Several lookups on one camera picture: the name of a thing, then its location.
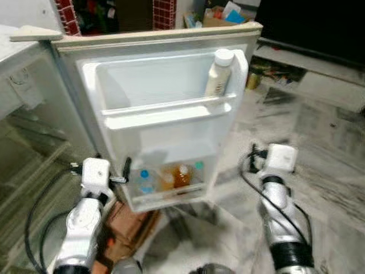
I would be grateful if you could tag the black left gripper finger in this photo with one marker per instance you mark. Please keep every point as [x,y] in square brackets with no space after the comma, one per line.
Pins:
[127,169]

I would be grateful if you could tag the white fridge door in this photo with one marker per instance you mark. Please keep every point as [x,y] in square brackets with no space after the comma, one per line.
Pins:
[171,137]

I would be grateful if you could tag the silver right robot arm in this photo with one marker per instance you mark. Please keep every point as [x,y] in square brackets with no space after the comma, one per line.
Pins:
[279,205]

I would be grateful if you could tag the white fridge body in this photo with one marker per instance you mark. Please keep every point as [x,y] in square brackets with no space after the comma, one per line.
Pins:
[34,85]

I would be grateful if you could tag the clear bottle with blue cap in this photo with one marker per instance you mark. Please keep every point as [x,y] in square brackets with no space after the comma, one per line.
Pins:
[145,182]

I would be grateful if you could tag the light orange juice bottle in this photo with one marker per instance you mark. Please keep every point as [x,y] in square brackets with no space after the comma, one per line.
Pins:
[166,181]

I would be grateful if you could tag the red brick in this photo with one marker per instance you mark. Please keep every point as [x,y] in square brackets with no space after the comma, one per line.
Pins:
[134,222]

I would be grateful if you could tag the dark orange juice bottle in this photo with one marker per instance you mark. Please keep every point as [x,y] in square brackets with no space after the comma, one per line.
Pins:
[182,178]

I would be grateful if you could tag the bottle with green cap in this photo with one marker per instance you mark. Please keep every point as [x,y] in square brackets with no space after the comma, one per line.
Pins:
[199,166]

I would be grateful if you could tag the gold can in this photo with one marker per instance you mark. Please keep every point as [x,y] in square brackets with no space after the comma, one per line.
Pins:
[252,81]

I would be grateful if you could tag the grey left robot leg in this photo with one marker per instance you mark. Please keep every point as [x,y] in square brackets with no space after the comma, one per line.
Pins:
[126,267]

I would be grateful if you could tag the grey robot leg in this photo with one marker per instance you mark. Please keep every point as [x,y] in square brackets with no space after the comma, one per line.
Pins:
[208,269]
[126,267]

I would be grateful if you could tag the cream bottle with white cap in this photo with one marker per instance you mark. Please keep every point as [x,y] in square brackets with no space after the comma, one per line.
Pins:
[219,74]

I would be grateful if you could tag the white TV stand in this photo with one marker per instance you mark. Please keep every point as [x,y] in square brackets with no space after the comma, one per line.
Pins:
[325,85]

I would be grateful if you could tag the grey right robot leg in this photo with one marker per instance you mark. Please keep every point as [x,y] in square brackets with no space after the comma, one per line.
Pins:
[208,269]

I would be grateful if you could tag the black television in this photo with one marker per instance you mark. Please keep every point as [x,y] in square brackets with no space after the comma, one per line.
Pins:
[313,28]

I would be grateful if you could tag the brown cardboard box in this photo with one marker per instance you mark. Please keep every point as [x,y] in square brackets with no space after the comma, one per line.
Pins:
[214,21]

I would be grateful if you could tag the blue packet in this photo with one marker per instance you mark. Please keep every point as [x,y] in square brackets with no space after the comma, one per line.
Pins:
[234,16]

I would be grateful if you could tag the red tiled pillar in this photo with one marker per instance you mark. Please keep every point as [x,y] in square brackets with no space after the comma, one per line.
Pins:
[164,14]
[67,17]

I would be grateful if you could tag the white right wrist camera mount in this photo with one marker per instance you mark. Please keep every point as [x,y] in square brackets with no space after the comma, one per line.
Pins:
[280,158]

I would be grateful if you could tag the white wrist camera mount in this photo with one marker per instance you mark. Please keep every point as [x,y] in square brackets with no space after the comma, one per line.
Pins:
[96,174]
[280,158]

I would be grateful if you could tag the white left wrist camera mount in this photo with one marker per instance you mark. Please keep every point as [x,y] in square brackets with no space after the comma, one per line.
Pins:
[96,174]

